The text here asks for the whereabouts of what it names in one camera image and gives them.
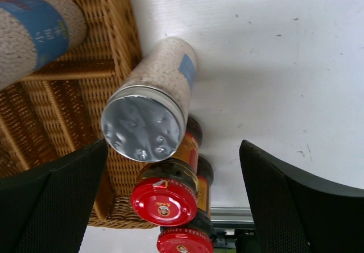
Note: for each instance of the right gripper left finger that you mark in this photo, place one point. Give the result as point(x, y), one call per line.
point(47, 208)

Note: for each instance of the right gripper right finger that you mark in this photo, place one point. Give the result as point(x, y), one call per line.
point(296, 211)

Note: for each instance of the red lid chili jar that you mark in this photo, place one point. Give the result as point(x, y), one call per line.
point(193, 237)
point(170, 192)

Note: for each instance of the silver lid spice jar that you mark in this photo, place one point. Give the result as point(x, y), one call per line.
point(146, 118)
point(35, 33)

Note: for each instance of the woven wicker divided basket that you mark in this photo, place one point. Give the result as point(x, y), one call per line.
point(57, 110)

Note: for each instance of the aluminium table rail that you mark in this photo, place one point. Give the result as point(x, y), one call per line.
point(232, 218)

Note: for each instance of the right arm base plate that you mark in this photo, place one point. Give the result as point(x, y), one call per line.
point(225, 238)

